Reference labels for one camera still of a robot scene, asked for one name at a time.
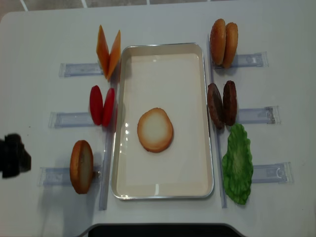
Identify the clear holder top left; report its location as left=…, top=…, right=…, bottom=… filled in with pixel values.
left=59, top=63, right=103, bottom=78

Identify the right brown meat patty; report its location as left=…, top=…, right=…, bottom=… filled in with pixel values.
left=223, top=80, right=237, bottom=126

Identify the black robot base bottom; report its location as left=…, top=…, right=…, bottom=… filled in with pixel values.
left=82, top=223, right=242, bottom=237

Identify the left red tomato slice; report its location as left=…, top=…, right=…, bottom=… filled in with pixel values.
left=89, top=85, right=103, bottom=125

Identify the left orange cheese slice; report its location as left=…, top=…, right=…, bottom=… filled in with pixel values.
left=96, top=25, right=110, bottom=80

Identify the sesame top bun left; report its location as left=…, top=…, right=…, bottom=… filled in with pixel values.
left=210, top=18, right=226, bottom=65

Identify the bun slice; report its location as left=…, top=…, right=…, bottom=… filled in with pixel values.
left=137, top=108, right=173, bottom=153
left=70, top=140, right=93, bottom=194

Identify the right red tomato slice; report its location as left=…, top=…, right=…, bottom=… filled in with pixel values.
left=102, top=88, right=115, bottom=127

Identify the left brown meat patty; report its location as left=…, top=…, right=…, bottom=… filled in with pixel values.
left=207, top=83, right=225, bottom=129

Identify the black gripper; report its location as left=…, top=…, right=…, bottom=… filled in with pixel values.
left=0, top=133, right=32, bottom=178

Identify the brown meat patty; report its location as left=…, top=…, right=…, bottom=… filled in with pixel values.
left=207, top=83, right=225, bottom=129
left=223, top=80, right=237, bottom=126

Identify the green lettuce leaf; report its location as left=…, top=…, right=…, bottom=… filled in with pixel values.
left=222, top=123, right=254, bottom=205

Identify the top bun right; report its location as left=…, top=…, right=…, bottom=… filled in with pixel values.
left=222, top=22, right=238, bottom=68

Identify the clear holder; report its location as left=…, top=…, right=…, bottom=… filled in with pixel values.
left=236, top=106, right=281, bottom=124
left=230, top=51, right=269, bottom=68
left=59, top=63, right=103, bottom=78
left=37, top=166, right=101, bottom=188
left=252, top=162, right=294, bottom=184
left=48, top=112, right=95, bottom=128

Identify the orange cheese slice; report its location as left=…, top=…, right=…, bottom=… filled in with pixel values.
left=107, top=30, right=121, bottom=81
left=96, top=25, right=110, bottom=80

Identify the right orange cheese slice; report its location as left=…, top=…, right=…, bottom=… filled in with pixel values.
left=107, top=30, right=121, bottom=81

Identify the clear long rail right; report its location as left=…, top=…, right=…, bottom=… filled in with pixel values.
left=207, top=33, right=227, bottom=208

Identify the red tomato slice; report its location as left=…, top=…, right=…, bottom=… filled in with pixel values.
left=102, top=88, right=115, bottom=127
left=89, top=85, right=103, bottom=125

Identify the clear holder middle left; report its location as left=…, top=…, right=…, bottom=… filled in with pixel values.
left=48, top=112, right=95, bottom=128

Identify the cream rectangular metal tray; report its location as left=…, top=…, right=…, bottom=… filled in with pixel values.
left=111, top=43, right=214, bottom=199

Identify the clear holder top right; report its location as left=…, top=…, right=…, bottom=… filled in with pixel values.
left=230, top=51, right=269, bottom=68

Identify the clear holder bottom right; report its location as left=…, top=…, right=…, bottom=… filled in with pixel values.
left=252, top=162, right=294, bottom=184

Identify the clear holder bottom left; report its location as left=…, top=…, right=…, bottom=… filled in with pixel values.
left=37, top=166, right=101, bottom=188

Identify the clear holder middle right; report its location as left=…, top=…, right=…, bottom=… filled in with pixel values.
left=236, top=106, right=281, bottom=124

